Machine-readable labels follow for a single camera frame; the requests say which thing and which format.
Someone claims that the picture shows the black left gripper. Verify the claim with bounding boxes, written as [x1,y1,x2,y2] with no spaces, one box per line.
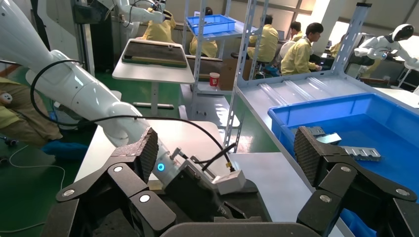
[165,166,249,224]

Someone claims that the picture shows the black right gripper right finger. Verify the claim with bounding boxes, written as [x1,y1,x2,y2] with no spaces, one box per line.
[293,126,419,237]

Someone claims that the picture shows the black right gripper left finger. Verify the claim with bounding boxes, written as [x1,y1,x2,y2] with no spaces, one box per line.
[41,126,177,237]

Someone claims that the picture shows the large blue plastic bin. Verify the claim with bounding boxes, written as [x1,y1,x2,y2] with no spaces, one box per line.
[267,93,419,237]

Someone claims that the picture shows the seated person khaki trousers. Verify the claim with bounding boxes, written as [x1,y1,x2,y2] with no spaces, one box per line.
[0,77,89,161]

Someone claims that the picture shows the person in yellow coat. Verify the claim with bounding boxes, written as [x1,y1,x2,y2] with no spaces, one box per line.
[289,21,304,43]
[247,14,280,63]
[189,6,219,59]
[141,7,178,44]
[280,22,325,77]

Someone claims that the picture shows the brown cardboard box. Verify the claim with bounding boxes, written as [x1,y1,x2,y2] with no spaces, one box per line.
[218,58,245,91]

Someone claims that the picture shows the white humanoid robot black visor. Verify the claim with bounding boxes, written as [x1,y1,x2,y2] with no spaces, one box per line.
[353,23,419,80]

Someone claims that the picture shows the dark tray green rim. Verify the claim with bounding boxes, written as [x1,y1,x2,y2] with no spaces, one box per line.
[121,40,188,69]

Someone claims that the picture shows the grey background metal rack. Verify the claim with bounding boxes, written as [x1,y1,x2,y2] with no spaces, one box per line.
[179,0,270,128]

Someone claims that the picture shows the small blue plastic bin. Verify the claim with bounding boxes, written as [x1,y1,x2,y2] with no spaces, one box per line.
[185,14,237,37]

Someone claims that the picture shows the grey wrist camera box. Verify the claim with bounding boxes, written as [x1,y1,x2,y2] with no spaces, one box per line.
[190,155,247,196]

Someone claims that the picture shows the short black camera cable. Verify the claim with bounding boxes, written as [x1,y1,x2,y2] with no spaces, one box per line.
[196,143,237,165]

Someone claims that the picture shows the white floor cable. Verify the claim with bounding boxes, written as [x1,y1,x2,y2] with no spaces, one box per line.
[0,144,67,235]

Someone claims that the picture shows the long black arm cable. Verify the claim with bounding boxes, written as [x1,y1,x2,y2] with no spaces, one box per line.
[30,59,237,173]

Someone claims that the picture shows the white pedestal table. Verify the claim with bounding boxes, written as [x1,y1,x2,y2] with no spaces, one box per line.
[112,38,196,118]

